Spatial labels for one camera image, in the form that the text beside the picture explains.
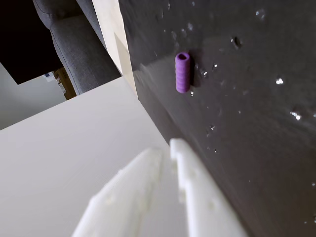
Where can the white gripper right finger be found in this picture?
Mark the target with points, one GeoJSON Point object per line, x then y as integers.
{"type": "Point", "coordinates": [205, 209]}

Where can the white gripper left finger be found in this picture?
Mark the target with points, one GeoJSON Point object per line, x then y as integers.
{"type": "Point", "coordinates": [123, 197]}

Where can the white foam board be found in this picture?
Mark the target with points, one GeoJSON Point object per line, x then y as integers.
{"type": "Point", "coordinates": [61, 148]}

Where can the black table mat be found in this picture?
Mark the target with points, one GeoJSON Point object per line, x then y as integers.
{"type": "Point", "coordinates": [247, 123]}

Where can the brown cardboard box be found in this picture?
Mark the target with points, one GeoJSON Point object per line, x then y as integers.
{"type": "Point", "coordinates": [65, 84]}

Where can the purple ribbed pen grip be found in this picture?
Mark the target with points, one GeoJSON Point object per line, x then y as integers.
{"type": "Point", "coordinates": [182, 74]}

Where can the grey upholstered chair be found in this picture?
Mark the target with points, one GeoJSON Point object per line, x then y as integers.
{"type": "Point", "coordinates": [74, 49]}

